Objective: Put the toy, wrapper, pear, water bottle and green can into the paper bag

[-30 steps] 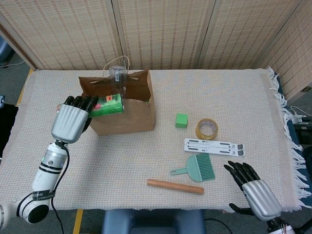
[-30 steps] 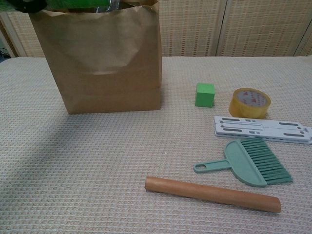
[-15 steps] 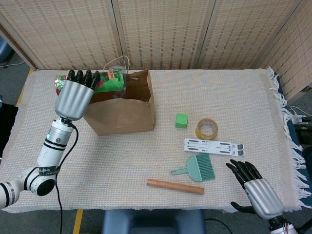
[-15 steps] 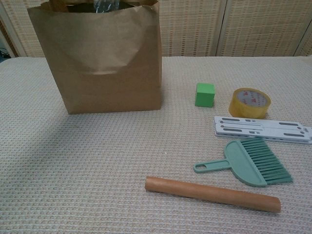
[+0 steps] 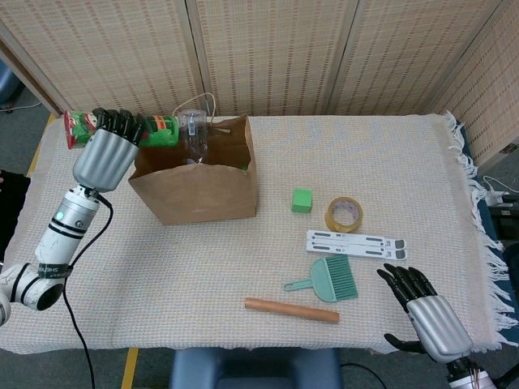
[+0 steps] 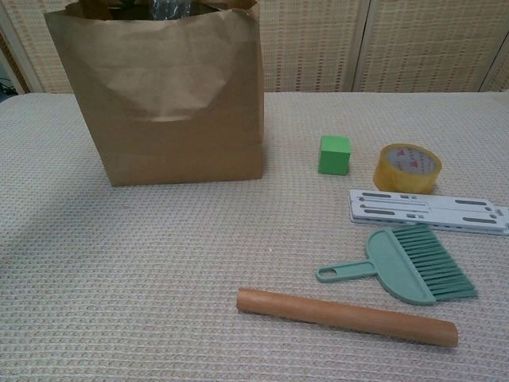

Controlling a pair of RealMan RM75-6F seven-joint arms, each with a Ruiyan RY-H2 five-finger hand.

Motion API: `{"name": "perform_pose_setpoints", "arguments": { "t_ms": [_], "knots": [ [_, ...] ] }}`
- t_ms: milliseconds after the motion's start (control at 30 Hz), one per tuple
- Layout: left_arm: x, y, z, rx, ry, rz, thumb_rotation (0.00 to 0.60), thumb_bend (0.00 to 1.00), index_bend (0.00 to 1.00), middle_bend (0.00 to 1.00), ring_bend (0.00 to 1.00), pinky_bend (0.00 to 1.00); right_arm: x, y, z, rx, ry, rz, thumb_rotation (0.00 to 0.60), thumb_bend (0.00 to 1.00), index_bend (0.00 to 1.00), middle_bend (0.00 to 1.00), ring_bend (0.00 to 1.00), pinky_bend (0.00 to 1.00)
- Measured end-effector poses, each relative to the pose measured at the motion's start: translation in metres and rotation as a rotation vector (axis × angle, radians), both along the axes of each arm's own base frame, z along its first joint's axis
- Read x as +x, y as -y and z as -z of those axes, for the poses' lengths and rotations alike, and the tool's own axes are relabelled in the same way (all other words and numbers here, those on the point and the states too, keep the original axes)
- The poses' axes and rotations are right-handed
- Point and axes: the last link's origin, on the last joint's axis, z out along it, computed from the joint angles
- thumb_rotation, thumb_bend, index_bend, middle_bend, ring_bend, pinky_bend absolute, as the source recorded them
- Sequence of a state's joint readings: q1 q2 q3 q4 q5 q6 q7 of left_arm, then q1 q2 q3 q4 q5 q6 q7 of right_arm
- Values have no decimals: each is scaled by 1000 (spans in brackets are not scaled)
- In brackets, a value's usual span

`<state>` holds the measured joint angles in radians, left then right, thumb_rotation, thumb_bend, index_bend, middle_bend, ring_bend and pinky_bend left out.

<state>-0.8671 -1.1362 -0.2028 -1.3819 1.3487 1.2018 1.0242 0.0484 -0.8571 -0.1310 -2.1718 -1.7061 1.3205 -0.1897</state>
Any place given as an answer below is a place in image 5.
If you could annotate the green chip canister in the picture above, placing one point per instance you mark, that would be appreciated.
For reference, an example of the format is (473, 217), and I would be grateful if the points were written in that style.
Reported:
(162, 131)

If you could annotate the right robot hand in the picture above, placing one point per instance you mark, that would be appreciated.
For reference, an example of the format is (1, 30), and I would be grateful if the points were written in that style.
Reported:
(440, 324)

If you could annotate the wooden rolling pin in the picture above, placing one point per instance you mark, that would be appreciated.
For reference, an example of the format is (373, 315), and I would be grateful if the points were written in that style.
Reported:
(292, 310)

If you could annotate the beige woven tablecloth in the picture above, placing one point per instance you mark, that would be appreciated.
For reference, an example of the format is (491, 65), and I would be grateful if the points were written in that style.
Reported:
(365, 162)

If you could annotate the bamboo folding screen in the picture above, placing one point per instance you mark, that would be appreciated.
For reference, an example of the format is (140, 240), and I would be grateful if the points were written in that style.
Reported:
(284, 52)

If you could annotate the blue container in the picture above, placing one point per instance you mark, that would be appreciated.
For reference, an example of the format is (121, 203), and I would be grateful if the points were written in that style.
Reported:
(7, 83)

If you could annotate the clear plastic water bottle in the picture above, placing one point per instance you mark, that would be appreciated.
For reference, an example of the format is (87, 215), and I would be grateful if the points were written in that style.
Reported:
(194, 138)

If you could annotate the black box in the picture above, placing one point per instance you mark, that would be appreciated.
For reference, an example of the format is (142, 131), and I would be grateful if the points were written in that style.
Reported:
(504, 223)

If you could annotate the yellowish packing tape roll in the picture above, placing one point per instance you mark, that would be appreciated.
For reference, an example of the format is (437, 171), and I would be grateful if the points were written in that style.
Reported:
(332, 221)

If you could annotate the white plastic bracket plate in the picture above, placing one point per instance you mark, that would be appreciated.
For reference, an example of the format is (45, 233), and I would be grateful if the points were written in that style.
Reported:
(353, 245)

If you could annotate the white power adapter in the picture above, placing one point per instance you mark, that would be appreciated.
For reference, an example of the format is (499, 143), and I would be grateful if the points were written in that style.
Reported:
(494, 198)

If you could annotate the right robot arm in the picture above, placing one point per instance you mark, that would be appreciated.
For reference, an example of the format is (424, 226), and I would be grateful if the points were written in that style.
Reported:
(470, 377)

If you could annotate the green hand brush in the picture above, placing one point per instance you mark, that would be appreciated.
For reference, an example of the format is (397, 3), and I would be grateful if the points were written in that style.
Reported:
(324, 279)

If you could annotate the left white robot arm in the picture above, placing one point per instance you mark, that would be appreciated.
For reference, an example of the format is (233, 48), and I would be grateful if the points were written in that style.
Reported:
(61, 239)

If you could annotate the black cloth item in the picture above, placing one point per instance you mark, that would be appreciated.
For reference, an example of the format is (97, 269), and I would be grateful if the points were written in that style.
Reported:
(14, 190)

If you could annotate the brown paper bag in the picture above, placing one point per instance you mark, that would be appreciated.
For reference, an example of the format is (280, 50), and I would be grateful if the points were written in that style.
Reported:
(202, 194)

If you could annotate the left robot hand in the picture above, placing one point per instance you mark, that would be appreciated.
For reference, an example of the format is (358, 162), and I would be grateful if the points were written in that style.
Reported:
(105, 162)

